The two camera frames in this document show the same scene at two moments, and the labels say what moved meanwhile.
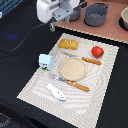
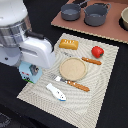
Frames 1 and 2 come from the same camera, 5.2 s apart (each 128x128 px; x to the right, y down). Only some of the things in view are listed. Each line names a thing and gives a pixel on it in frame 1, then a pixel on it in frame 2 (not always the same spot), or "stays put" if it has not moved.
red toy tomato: [97, 52] stays put
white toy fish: [56, 93] stays put
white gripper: [53, 11] → [38, 50]
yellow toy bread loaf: [69, 44] stays put
